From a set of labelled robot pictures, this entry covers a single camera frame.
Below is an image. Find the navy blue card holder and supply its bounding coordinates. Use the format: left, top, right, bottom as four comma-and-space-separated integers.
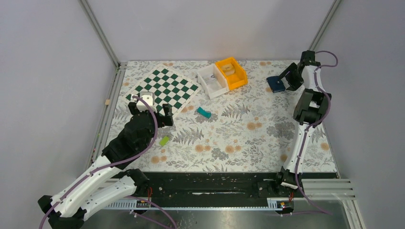
266, 76, 286, 93

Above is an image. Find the floral table mat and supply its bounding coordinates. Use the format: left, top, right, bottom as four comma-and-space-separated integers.
107, 60, 338, 174

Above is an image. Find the green white chessboard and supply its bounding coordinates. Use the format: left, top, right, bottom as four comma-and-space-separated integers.
123, 64, 201, 118

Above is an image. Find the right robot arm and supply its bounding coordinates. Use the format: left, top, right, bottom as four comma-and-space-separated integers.
267, 50, 331, 197

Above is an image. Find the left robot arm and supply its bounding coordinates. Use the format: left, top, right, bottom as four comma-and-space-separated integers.
38, 99, 173, 229

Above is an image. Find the white plastic bin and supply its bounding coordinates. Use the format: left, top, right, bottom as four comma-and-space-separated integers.
197, 64, 230, 100

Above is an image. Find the wooden block in orange bin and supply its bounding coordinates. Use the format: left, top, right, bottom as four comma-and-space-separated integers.
221, 63, 235, 76

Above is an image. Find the orange plastic bin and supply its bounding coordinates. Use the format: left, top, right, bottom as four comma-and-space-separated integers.
215, 57, 248, 91

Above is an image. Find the teal block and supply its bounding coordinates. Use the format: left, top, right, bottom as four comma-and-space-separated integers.
197, 107, 212, 119

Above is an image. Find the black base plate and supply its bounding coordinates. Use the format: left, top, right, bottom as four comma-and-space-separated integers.
118, 171, 304, 208

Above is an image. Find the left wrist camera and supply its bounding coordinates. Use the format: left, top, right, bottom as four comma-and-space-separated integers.
137, 92, 157, 113

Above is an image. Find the perforated metal rail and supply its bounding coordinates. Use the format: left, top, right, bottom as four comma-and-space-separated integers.
104, 198, 294, 212

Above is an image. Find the lime green block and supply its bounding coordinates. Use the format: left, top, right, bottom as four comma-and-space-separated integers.
159, 136, 170, 146

